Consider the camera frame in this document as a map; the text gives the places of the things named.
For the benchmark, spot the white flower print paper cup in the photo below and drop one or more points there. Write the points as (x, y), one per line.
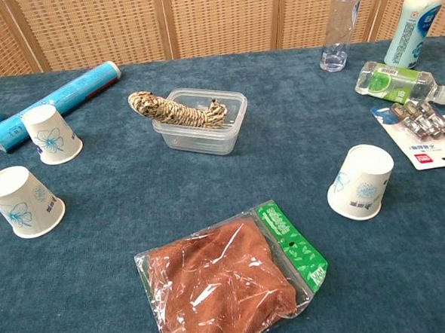
(52, 135)
(361, 182)
(20, 203)

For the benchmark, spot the clear plastic food container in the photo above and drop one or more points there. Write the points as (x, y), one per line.
(205, 137)

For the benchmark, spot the brown towel in plastic bag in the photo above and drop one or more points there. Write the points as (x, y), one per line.
(222, 279)

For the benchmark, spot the teal tablecloth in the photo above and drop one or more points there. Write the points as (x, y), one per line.
(100, 264)

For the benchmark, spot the clear empty water bottle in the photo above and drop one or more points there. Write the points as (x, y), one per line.
(340, 27)

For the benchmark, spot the woven rattan folding screen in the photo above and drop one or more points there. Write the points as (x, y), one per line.
(97, 27)

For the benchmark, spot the clear bottle with green label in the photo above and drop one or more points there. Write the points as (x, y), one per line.
(395, 82)

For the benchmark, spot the battery blister pack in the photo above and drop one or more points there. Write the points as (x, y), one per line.
(424, 135)

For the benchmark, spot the white milky drink bottle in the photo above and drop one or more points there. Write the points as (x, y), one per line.
(412, 26)

